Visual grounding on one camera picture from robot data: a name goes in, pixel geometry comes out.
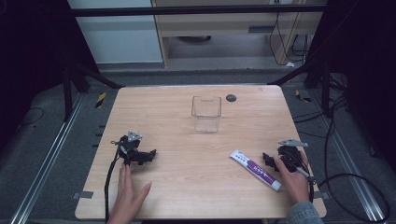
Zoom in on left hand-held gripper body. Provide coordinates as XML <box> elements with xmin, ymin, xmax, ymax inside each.
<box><xmin>111</xmin><ymin>130</ymin><xmax>148</xmax><ymax>166</ymax></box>

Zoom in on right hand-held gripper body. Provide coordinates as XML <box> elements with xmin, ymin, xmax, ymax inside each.
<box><xmin>277</xmin><ymin>138</ymin><xmax>309</xmax><ymax>174</ymax></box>

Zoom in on white and purple toothpaste tube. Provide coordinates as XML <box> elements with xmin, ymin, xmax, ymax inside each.
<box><xmin>229</xmin><ymin>148</ymin><xmax>283</xmax><ymax>192</ymax></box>

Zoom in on clear plastic container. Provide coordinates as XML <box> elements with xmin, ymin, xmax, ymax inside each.
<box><xmin>191</xmin><ymin>94</ymin><xmax>223</xmax><ymax>133</ymax></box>

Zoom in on person's right hand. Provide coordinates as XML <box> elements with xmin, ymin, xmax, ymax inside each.
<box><xmin>273</xmin><ymin>150</ymin><xmax>311</xmax><ymax>207</ymax></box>

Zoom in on person's left hand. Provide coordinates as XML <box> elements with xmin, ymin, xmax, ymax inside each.
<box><xmin>106</xmin><ymin>163</ymin><xmax>153</xmax><ymax>224</ymax></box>

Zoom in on grey tape piece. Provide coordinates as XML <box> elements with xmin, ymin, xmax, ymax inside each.
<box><xmin>313</xmin><ymin>190</ymin><xmax>331</xmax><ymax>201</ymax></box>
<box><xmin>71</xmin><ymin>190</ymin><xmax>94</xmax><ymax>200</ymax></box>

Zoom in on yellow and black tape strip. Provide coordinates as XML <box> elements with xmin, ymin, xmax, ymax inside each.
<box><xmin>294</xmin><ymin>89</ymin><xmax>312</xmax><ymax>104</ymax></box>
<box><xmin>94</xmin><ymin>91</ymin><xmax>107</xmax><ymax>109</ymax></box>

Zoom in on black metal stand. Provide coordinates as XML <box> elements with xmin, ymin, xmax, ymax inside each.
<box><xmin>61</xmin><ymin>61</ymin><xmax>126</xmax><ymax>123</ymax></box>
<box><xmin>266</xmin><ymin>58</ymin><xmax>332</xmax><ymax>118</ymax></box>

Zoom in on white cabinet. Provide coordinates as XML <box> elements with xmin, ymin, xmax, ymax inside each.
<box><xmin>66</xmin><ymin>0</ymin><xmax>164</xmax><ymax>65</ymax></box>

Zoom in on dark curtain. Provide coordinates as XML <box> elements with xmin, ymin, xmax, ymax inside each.
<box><xmin>0</xmin><ymin>0</ymin><xmax>101</xmax><ymax>150</ymax></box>
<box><xmin>306</xmin><ymin>0</ymin><xmax>396</xmax><ymax>172</ymax></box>

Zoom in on light wooden desk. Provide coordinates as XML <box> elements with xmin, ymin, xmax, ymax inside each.
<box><xmin>150</xmin><ymin>0</ymin><xmax>327</xmax><ymax>69</ymax></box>

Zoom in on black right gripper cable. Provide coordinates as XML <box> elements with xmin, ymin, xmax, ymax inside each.
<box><xmin>295</xmin><ymin>166</ymin><xmax>317</xmax><ymax>203</ymax></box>

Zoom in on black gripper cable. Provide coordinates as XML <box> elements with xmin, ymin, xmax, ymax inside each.
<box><xmin>295</xmin><ymin>166</ymin><xmax>317</xmax><ymax>203</ymax></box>
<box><xmin>104</xmin><ymin>140</ymin><xmax>125</xmax><ymax>224</ymax></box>

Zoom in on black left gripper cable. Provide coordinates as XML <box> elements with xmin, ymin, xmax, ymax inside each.
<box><xmin>104</xmin><ymin>140</ymin><xmax>125</xmax><ymax>224</ymax></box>

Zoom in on aluminium floor rail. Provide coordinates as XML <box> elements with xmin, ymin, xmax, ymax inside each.
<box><xmin>8</xmin><ymin>92</ymin><xmax>87</xmax><ymax>224</ymax></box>
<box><xmin>307</xmin><ymin>90</ymin><xmax>389</xmax><ymax>223</ymax></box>

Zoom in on black floor cable loop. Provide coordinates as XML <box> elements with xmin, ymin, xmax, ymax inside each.
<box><xmin>292</xmin><ymin>92</ymin><xmax>391</xmax><ymax>224</ymax></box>

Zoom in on thin black floor cable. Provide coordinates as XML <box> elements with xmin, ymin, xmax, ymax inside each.
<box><xmin>15</xmin><ymin>106</ymin><xmax>46</xmax><ymax>132</ymax></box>

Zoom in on black cables under desk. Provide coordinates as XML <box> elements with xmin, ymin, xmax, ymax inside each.
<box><xmin>268</xmin><ymin>0</ymin><xmax>312</xmax><ymax>67</ymax></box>

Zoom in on black metal frame bar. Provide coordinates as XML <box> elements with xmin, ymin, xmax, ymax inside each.
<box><xmin>70</xmin><ymin>4</ymin><xmax>329</xmax><ymax>18</ymax></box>

